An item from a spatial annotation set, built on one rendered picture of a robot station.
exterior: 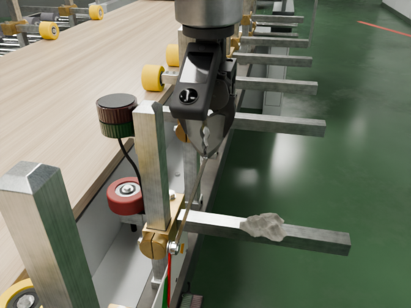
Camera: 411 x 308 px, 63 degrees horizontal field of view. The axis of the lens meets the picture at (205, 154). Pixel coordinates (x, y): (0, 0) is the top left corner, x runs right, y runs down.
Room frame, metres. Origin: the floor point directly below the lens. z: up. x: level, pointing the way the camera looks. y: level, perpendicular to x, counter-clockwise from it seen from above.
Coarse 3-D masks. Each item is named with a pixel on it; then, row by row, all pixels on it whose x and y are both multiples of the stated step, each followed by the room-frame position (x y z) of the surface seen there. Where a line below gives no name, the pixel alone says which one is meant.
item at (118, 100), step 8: (104, 96) 0.47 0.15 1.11; (112, 96) 0.47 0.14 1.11; (120, 96) 0.47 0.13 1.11; (128, 96) 0.47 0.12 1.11; (104, 104) 0.44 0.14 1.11; (112, 104) 0.44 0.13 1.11; (120, 104) 0.44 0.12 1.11; (128, 104) 0.44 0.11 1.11; (120, 144) 0.46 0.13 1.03; (136, 152) 0.44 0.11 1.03; (128, 160) 0.45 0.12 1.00; (136, 168) 0.45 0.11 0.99; (144, 208) 0.45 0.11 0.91
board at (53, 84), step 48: (48, 48) 1.50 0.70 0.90; (96, 48) 1.50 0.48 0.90; (144, 48) 1.50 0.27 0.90; (0, 96) 0.96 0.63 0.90; (48, 96) 0.96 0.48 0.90; (96, 96) 0.96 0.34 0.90; (144, 96) 0.96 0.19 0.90; (0, 144) 0.68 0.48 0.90; (48, 144) 0.68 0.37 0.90; (96, 144) 0.68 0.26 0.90; (0, 240) 0.38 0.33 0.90; (0, 288) 0.29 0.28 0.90
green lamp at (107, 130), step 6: (102, 126) 0.44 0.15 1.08; (108, 126) 0.43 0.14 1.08; (114, 126) 0.43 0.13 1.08; (120, 126) 0.43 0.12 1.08; (126, 126) 0.43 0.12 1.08; (132, 126) 0.44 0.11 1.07; (102, 132) 0.44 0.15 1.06; (108, 132) 0.43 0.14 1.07; (114, 132) 0.43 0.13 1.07; (120, 132) 0.43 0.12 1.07; (126, 132) 0.43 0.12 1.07; (132, 132) 0.44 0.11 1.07; (114, 138) 0.43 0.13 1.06; (120, 138) 0.43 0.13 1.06
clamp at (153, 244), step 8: (176, 200) 0.51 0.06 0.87; (184, 200) 0.53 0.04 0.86; (176, 208) 0.49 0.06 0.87; (184, 208) 0.52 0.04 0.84; (176, 216) 0.47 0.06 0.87; (168, 224) 0.44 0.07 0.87; (176, 224) 0.47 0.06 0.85; (144, 232) 0.43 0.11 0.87; (152, 232) 0.42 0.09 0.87; (160, 232) 0.42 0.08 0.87; (168, 232) 0.42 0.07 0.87; (176, 232) 0.46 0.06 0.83; (144, 240) 0.41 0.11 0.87; (152, 240) 0.41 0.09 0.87; (160, 240) 0.41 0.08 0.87; (168, 240) 0.42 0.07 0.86; (144, 248) 0.41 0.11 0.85; (152, 248) 0.41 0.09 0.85; (160, 248) 0.40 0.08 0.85; (152, 256) 0.41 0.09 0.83; (160, 256) 0.40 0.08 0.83
